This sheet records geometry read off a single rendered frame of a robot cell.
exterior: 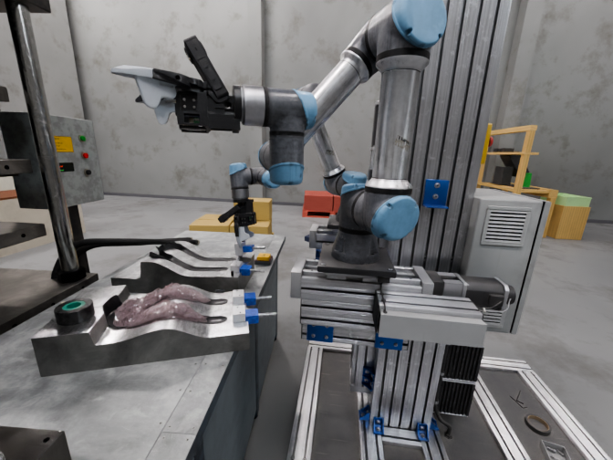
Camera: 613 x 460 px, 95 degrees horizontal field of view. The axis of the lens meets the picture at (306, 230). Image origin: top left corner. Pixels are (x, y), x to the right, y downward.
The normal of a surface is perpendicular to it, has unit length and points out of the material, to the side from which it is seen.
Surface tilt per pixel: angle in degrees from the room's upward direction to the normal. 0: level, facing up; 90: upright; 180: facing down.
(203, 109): 82
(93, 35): 90
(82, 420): 0
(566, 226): 90
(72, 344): 90
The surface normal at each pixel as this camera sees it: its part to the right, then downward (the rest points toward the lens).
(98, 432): 0.04, -0.96
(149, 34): -0.13, 0.25
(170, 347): 0.25, 0.26
